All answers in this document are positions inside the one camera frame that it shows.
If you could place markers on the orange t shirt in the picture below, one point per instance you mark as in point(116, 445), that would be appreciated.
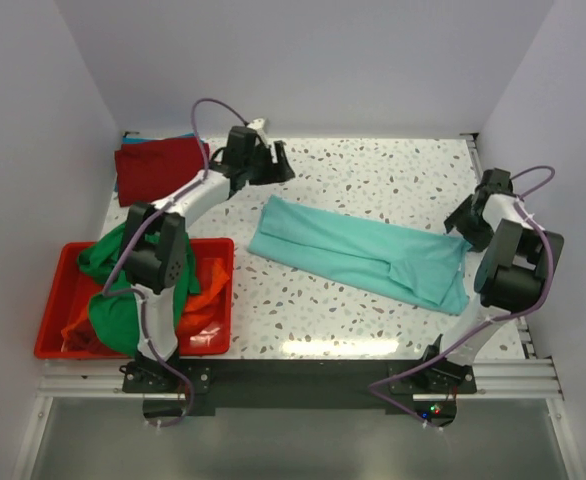
point(212, 277)

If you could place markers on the red plastic bin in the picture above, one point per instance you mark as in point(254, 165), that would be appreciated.
point(71, 291)

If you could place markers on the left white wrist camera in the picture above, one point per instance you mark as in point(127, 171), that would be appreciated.
point(260, 126)

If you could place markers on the folded blue t shirt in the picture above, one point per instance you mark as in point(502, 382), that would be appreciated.
point(129, 140)

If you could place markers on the teal t shirt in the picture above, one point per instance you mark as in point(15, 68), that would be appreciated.
point(408, 265)

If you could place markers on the folded dark red t shirt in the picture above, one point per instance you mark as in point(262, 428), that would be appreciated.
point(151, 171)

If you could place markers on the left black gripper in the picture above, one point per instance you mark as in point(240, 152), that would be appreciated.
point(265, 163)

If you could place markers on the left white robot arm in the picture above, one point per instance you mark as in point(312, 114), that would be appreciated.
point(153, 247)

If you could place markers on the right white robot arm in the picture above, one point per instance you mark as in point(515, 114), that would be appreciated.
point(513, 278)

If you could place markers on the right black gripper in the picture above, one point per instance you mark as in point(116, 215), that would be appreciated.
point(468, 223)

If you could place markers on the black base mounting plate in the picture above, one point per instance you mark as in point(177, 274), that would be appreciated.
point(264, 384)

